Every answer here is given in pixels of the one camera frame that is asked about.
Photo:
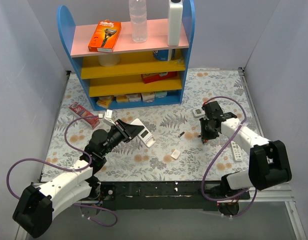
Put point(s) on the white long remote control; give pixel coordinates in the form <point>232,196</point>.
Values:
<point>236,152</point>

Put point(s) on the clear plastic bottle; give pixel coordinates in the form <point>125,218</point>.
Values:
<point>138,19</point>

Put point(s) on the light blue small box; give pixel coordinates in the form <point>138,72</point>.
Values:
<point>160,94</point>

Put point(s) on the blue wooden shelf unit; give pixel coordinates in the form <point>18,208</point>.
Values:
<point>135,59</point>

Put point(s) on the yellow small box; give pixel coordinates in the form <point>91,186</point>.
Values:
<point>105,101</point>

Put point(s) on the red white remote control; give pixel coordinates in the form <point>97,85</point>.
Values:
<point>145,135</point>

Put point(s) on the white plastic bottle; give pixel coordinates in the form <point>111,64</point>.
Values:
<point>175,11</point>

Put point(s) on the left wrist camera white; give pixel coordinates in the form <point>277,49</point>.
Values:
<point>106,118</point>

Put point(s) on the orange razor box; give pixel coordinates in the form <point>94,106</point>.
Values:
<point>105,36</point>

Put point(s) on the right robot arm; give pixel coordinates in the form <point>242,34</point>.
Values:
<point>268,160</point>

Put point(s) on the red flat box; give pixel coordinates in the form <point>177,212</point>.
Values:
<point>154,77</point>

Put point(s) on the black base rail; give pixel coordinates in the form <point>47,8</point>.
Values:
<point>158,195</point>

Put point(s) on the red toothpaste box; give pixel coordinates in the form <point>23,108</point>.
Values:
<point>79,111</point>

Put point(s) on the blue round tin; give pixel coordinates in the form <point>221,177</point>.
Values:
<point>163,55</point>

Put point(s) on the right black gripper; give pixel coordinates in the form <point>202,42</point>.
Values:
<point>207,133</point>

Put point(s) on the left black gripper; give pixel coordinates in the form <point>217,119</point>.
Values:
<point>123,129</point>

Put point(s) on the white battery cover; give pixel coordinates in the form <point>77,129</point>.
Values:
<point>175,154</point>

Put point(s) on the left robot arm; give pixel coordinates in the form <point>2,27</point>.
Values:
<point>38,206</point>

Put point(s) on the floral table mat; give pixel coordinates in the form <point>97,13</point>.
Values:
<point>133,161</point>

